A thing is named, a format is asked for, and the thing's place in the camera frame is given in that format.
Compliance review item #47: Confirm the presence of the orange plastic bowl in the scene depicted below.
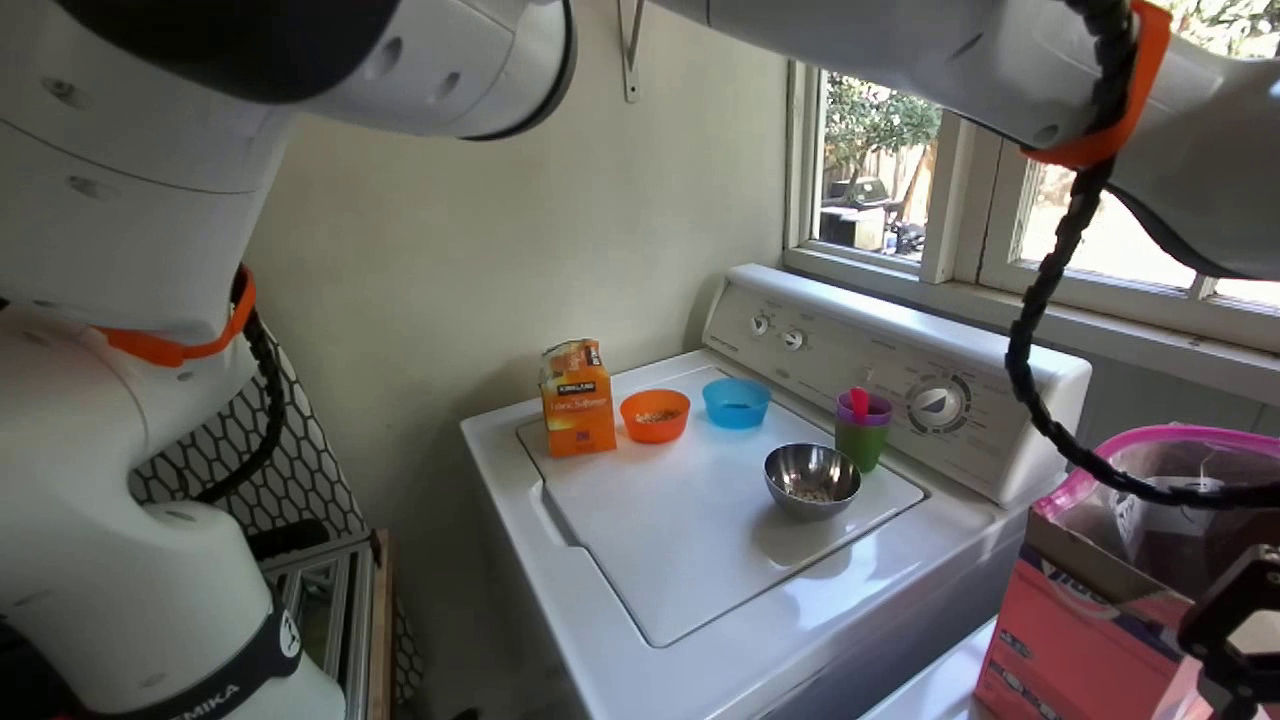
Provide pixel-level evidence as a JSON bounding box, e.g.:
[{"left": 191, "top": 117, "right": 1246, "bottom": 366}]
[{"left": 621, "top": 386, "right": 690, "bottom": 445}]

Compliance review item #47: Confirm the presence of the orange dryer sheet box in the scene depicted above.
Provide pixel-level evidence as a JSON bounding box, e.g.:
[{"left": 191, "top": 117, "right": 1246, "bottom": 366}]
[{"left": 541, "top": 341, "right": 618, "bottom": 455}]

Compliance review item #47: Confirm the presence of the green sippy cup purple lid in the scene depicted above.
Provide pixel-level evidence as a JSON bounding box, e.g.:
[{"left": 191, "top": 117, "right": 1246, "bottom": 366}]
[{"left": 837, "top": 382, "right": 891, "bottom": 471}]

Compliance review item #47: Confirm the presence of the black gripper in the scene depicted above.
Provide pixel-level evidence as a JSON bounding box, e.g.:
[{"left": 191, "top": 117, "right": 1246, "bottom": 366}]
[{"left": 1181, "top": 542, "right": 1280, "bottom": 720}]

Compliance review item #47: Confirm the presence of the blue plastic bowl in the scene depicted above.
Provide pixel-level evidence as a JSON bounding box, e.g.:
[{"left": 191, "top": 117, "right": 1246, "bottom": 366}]
[{"left": 703, "top": 374, "right": 770, "bottom": 428}]

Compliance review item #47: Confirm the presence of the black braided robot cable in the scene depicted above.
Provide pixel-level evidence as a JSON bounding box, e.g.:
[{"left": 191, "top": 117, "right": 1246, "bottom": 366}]
[{"left": 1004, "top": 0, "right": 1280, "bottom": 512}]

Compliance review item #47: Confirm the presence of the small steel bowl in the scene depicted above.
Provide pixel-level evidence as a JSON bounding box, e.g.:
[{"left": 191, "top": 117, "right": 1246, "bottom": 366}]
[{"left": 765, "top": 445, "right": 859, "bottom": 521}]

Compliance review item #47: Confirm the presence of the white washing machine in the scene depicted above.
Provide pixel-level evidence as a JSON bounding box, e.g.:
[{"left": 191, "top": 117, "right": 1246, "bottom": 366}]
[{"left": 466, "top": 265, "right": 1064, "bottom": 720}]

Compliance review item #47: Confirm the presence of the metal wall bracket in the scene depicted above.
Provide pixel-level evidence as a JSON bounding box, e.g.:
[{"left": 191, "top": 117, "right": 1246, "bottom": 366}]
[{"left": 613, "top": 0, "right": 650, "bottom": 102}]

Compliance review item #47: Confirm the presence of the white framed window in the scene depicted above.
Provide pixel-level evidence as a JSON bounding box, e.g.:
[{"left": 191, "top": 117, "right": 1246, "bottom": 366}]
[{"left": 807, "top": 0, "right": 1280, "bottom": 346}]

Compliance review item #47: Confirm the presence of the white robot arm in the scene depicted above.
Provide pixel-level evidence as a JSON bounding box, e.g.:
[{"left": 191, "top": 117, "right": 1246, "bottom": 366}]
[{"left": 0, "top": 0, "right": 1280, "bottom": 720}]

